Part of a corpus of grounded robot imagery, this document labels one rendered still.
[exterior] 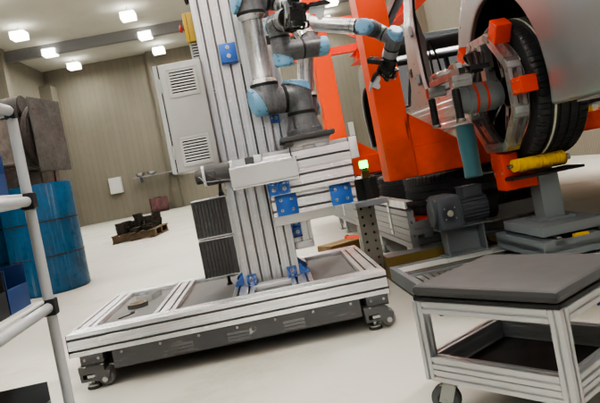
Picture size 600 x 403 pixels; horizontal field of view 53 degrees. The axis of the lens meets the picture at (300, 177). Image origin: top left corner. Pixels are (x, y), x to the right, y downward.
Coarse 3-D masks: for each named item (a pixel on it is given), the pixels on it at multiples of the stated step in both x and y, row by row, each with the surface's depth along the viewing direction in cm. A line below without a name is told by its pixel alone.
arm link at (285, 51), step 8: (272, 40) 218; (280, 40) 217; (288, 40) 219; (296, 40) 221; (272, 48) 219; (280, 48) 218; (288, 48) 218; (296, 48) 219; (272, 56) 221; (280, 56) 218; (288, 56) 218; (296, 56) 221; (280, 64) 219; (288, 64) 219
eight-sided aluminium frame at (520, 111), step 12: (480, 36) 277; (468, 48) 293; (492, 48) 268; (504, 48) 265; (504, 60) 258; (516, 60) 257; (468, 72) 302; (504, 72) 260; (516, 72) 259; (516, 96) 257; (516, 108) 257; (528, 108) 258; (468, 120) 310; (480, 120) 307; (516, 120) 260; (480, 132) 300; (516, 132) 270; (492, 144) 293; (504, 144) 273; (516, 144) 271
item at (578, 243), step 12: (588, 228) 272; (504, 240) 300; (516, 240) 287; (528, 240) 274; (540, 240) 273; (552, 240) 263; (564, 240) 261; (576, 240) 262; (588, 240) 262; (528, 252) 277; (540, 252) 264; (552, 252) 261; (564, 252) 261; (576, 252) 262
